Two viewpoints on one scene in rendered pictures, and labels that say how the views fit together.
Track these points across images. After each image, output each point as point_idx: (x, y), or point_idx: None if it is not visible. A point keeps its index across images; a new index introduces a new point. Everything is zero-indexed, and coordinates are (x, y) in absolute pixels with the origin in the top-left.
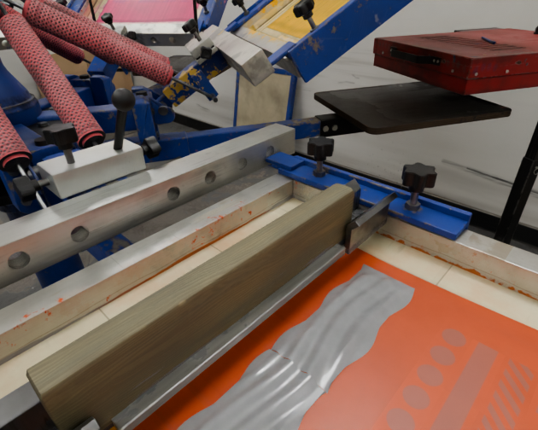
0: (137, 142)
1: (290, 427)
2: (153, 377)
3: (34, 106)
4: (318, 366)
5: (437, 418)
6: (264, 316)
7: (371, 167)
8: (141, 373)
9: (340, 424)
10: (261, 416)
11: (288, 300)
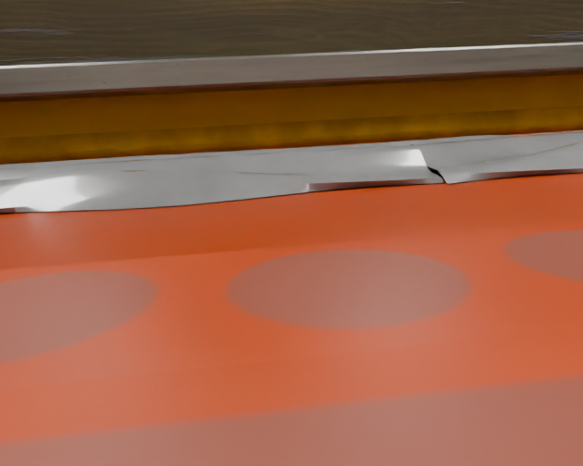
0: None
1: (238, 184)
2: (50, 40)
3: None
4: (462, 148)
5: None
6: (365, 61)
7: None
8: (22, 1)
9: (425, 205)
10: (191, 158)
11: (458, 71)
